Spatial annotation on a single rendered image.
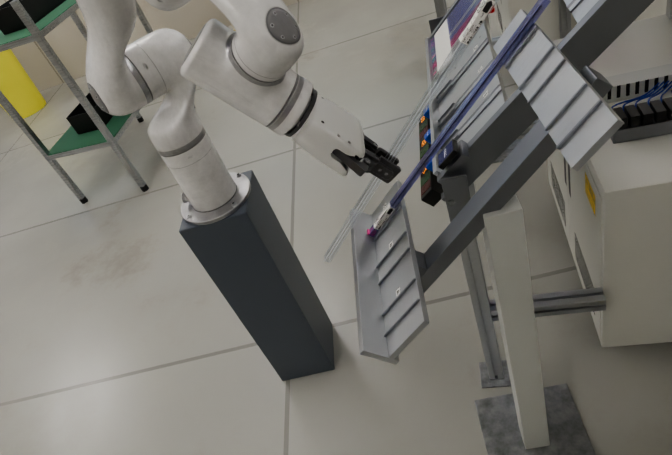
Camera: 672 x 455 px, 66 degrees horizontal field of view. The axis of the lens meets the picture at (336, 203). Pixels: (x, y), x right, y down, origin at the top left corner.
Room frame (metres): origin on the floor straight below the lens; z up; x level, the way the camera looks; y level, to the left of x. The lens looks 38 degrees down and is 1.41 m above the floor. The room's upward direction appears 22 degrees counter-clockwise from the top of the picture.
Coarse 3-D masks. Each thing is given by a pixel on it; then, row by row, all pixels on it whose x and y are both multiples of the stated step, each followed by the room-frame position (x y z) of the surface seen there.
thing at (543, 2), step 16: (544, 0) 0.68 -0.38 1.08; (528, 16) 0.69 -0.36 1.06; (512, 48) 0.69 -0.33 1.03; (496, 64) 0.70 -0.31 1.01; (480, 80) 0.71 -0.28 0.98; (464, 112) 0.71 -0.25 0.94; (448, 128) 0.71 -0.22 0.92; (432, 144) 0.73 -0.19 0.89; (416, 176) 0.73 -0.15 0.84; (400, 192) 0.74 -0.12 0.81
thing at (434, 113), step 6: (426, 42) 1.44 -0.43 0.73; (426, 48) 1.41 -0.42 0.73; (426, 54) 1.38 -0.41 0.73; (426, 60) 1.34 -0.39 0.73; (432, 72) 1.26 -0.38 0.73; (432, 78) 1.23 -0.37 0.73; (432, 102) 1.11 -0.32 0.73; (432, 108) 1.08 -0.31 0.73; (438, 108) 1.10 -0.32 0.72; (432, 114) 1.06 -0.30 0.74; (438, 114) 1.07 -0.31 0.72; (432, 120) 1.03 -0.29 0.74; (432, 126) 1.01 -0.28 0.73; (432, 132) 0.99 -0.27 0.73; (438, 132) 0.99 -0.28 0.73; (432, 138) 0.97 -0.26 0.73; (432, 162) 0.89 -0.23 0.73; (438, 168) 0.86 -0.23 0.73; (438, 174) 0.85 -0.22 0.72
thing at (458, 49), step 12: (456, 48) 0.60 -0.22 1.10; (456, 60) 0.60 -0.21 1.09; (444, 72) 0.61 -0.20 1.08; (432, 84) 0.62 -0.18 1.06; (432, 96) 0.61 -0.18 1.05; (420, 108) 0.61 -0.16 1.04; (408, 120) 0.63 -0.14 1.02; (408, 132) 0.62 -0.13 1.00; (396, 144) 0.63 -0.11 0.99; (396, 156) 0.63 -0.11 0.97; (372, 180) 0.64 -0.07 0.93; (372, 192) 0.64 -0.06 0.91; (360, 204) 0.64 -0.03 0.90; (348, 216) 0.66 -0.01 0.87; (348, 228) 0.65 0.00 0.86; (336, 240) 0.66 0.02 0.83
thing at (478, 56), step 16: (480, 32) 1.15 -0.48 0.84; (480, 48) 1.09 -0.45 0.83; (464, 64) 1.12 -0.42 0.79; (480, 64) 1.03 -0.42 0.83; (448, 80) 1.15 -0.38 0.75; (464, 80) 1.06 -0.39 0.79; (496, 80) 0.91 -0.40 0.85; (448, 96) 1.09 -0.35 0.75; (464, 96) 1.00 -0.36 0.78; (480, 96) 0.93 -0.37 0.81; (496, 96) 0.87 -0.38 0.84; (448, 112) 1.03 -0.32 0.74; (480, 112) 0.88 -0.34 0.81; (464, 128) 0.90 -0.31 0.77; (480, 128) 0.84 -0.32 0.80
